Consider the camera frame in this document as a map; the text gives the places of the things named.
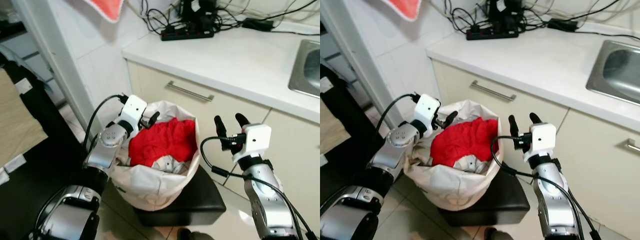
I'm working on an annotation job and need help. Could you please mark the red garment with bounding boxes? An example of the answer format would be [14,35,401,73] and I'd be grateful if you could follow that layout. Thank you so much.
[429,117,500,168]
[128,117,198,169]

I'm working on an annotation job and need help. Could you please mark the grey white garment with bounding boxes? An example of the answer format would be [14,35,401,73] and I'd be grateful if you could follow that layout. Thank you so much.
[151,154,190,175]
[451,154,490,175]

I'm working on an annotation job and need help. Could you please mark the beige kitchen cabinet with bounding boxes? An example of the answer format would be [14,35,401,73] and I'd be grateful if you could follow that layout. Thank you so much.
[124,59,321,237]
[431,58,640,240]

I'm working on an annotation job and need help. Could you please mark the beige cloth laundry bag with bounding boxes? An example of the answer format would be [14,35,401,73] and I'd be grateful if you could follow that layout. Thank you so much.
[107,99,202,212]
[403,99,505,212]

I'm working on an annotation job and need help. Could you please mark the black square stool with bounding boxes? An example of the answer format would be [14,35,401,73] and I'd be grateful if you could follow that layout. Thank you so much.
[439,166,531,228]
[134,164,227,228]

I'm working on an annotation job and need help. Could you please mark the stainless steel sink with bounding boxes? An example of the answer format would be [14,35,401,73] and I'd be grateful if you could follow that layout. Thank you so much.
[288,39,321,99]
[585,39,640,106]

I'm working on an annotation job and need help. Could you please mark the black fabric furniture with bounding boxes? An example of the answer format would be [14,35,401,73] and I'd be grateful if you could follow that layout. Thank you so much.
[320,62,398,211]
[0,49,101,240]

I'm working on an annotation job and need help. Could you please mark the black power strip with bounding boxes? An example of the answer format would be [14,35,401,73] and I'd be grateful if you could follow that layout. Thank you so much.
[160,27,215,42]
[465,28,520,41]

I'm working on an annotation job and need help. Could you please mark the black power adapter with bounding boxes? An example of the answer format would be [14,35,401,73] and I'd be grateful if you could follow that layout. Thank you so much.
[546,18,579,33]
[242,18,275,32]

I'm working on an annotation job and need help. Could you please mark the black charger device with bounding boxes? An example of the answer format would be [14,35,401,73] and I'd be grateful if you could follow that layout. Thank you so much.
[485,0,521,32]
[178,0,217,32]

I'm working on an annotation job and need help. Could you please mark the beige cushion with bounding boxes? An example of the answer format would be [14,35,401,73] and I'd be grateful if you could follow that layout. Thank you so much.
[0,66,49,170]

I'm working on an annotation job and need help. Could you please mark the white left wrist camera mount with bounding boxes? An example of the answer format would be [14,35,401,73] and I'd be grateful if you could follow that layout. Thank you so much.
[413,93,441,125]
[120,94,149,126]

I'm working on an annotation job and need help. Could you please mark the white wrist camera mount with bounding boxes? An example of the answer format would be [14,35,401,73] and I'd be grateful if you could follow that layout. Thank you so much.
[120,94,149,126]
[529,123,557,153]
[413,93,441,125]
[243,123,272,154]

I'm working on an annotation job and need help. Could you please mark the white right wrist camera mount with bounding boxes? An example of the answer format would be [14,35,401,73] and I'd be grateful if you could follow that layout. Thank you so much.
[243,123,272,154]
[529,123,557,153]

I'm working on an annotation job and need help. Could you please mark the long metal drawer handle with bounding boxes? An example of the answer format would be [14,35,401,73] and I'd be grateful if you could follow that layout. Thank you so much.
[469,79,517,103]
[165,80,215,103]

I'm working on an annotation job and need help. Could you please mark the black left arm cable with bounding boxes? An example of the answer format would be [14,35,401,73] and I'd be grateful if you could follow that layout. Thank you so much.
[82,93,129,152]
[375,92,421,146]

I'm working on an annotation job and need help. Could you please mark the black tangled cable bundle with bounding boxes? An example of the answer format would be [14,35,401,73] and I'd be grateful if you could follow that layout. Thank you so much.
[444,0,478,35]
[139,0,173,35]

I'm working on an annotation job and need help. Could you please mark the black adapter cable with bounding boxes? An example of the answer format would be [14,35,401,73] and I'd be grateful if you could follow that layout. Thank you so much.
[272,24,321,37]
[576,25,640,39]

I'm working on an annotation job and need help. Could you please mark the white door frame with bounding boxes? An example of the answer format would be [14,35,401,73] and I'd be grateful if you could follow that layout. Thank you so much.
[320,0,401,131]
[11,0,98,138]

